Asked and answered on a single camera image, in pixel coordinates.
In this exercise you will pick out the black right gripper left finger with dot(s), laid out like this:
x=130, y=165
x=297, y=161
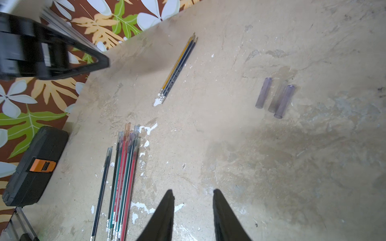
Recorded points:
x=160, y=226

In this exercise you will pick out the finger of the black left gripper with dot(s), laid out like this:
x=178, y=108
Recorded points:
x=60, y=67

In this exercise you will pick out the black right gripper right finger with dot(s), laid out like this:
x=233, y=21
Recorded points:
x=227, y=226

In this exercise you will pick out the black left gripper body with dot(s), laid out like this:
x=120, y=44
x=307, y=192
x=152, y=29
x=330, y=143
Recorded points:
x=28, y=49

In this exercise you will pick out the clear pencil cap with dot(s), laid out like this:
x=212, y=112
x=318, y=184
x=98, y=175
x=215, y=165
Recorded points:
x=278, y=96

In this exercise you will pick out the bundle red green pencils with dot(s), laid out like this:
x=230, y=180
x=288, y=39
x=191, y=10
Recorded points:
x=124, y=151

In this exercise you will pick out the black tool case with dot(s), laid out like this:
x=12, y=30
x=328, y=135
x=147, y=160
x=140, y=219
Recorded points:
x=28, y=183

